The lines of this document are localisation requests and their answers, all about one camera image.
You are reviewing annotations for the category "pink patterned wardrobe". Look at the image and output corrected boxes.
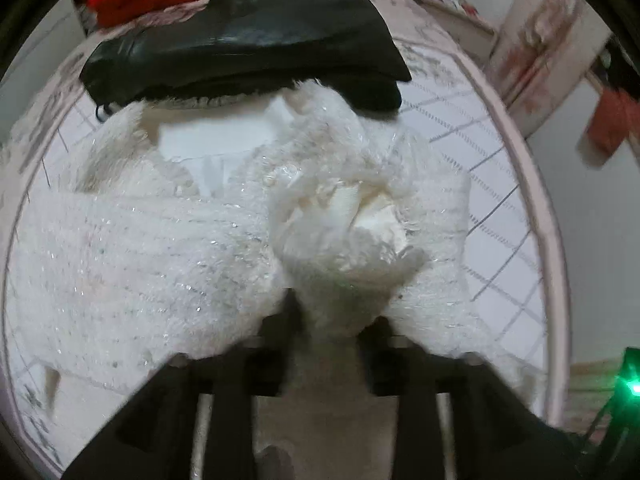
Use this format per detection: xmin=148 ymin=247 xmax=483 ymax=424
xmin=489 ymin=0 xmax=617 ymax=137

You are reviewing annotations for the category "pale wooden shelf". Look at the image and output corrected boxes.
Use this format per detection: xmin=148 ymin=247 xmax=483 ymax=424
xmin=400 ymin=0 xmax=499 ymax=62

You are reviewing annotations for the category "black leather jacket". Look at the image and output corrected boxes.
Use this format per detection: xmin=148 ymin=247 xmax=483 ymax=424
xmin=79 ymin=0 xmax=413 ymax=114

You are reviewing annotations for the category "floral printed bedspread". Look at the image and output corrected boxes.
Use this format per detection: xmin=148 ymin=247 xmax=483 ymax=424
xmin=0 ymin=0 xmax=572 ymax=480

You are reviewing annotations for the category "red hanging cloth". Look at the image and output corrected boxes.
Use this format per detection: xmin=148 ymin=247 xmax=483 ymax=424
xmin=576 ymin=87 xmax=640 ymax=169

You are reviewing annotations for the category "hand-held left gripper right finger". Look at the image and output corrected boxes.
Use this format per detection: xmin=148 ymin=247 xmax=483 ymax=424
xmin=357 ymin=317 xmax=582 ymax=480

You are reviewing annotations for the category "white fuzzy sweater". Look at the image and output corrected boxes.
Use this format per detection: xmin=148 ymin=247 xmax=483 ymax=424
xmin=7 ymin=79 xmax=548 ymax=480

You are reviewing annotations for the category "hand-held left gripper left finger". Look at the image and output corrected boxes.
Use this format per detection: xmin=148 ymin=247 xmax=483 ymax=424
xmin=62 ymin=290 xmax=302 ymax=480

